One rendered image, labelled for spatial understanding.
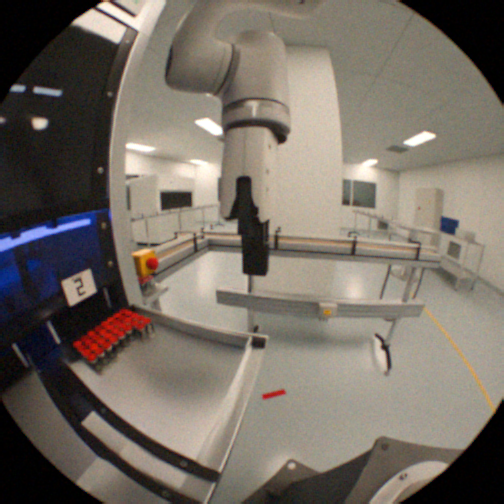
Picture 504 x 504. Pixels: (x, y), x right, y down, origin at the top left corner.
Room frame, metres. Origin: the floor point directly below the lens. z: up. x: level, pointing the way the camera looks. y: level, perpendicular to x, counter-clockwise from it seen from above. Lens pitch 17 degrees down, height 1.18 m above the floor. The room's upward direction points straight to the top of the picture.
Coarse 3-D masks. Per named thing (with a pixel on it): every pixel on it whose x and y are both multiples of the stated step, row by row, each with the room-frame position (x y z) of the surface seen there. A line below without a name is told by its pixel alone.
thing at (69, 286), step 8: (88, 272) 0.29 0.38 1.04; (64, 280) 0.22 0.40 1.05; (72, 280) 0.24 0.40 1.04; (88, 280) 0.28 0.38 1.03; (64, 288) 0.21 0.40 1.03; (72, 288) 0.23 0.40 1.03; (80, 288) 0.25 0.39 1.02; (88, 288) 0.28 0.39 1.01; (72, 296) 0.23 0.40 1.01; (80, 296) 0.25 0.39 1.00; (72, 304) 0.22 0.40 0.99
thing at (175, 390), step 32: (160, 320) 0.34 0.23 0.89; (128, 352) 0.23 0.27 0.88; (160, 352) 0.25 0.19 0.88; (192, 352) 0.26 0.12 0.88; (224, 352) 0.27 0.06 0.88; (96, 384) 0.12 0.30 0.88; (128, 384) 0.15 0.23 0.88; (160, 384) 0.17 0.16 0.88; (192, 384) 0.18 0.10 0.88; (224, 384) 0.19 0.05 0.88; (128, 416) 0.08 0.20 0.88; (160, 416) 0.10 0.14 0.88; (192, 416) 0.12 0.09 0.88; (192, 448) 0.06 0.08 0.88
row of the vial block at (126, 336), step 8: (136, 320) 0.29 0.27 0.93; (128, 328) 0.26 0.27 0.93; (136, 328) 0.28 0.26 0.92; (120, 336) 0.23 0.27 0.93; (128, 336) 0.25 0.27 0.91; (136, 336) 0.27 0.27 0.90; (104, 344) 0.19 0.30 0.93; (112, 344) 0.21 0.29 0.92; (120, 344) 0.22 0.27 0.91; (128, 344) 0.24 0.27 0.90; (96, 352) 0.17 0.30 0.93; (104, 352) 0.18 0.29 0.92; (112, 352) 0.19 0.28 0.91; (120, 352) 0.21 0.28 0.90; (96, 360) 0.15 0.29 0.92; (104, 360) 0.17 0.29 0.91; (112, 360) 0.18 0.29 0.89; (96, 368) 0.14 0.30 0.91; (104, 368) 0.16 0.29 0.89
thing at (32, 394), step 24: (24, 384) 0.00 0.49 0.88; (24, 408) -0.04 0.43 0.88; (48, 408) 0.00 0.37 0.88; (24, 432) -0.08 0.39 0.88; (48, 432) -0.04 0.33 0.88; (72, 432) 0.00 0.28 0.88; (48, 456) -0.08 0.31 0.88; (72, 456) -0.04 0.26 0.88; (96, 456) -0.01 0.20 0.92; (72, 480) -0.09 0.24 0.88; (96, 480) -0.06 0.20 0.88
